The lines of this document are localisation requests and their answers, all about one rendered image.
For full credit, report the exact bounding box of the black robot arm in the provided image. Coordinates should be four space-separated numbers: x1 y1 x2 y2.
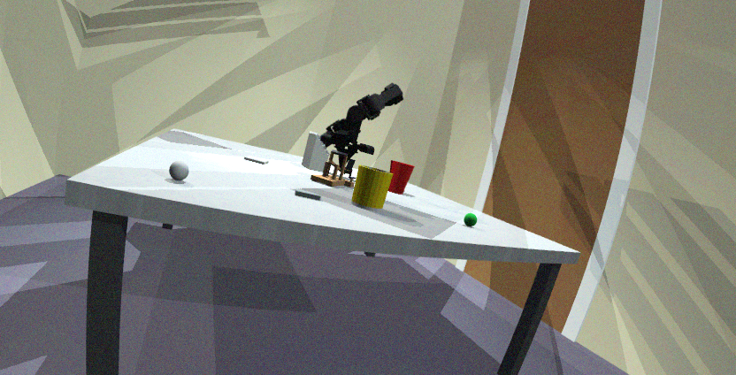
324 82 403 144

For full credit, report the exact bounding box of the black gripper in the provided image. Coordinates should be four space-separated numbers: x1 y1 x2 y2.
320 122 374 168

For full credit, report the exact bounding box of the grey ball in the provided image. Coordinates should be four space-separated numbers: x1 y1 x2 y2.
169 160 189 181

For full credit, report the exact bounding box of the dark grey flat bar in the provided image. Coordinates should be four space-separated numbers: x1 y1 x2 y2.
295 189 320 201

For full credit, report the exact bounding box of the yellow cup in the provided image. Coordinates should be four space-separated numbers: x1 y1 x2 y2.
351 165 393 211

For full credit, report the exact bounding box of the green ball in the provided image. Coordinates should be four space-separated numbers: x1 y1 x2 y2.
464 213 477 226

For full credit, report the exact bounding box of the red plastic cup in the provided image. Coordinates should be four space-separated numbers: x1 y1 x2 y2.
388 160 415 195

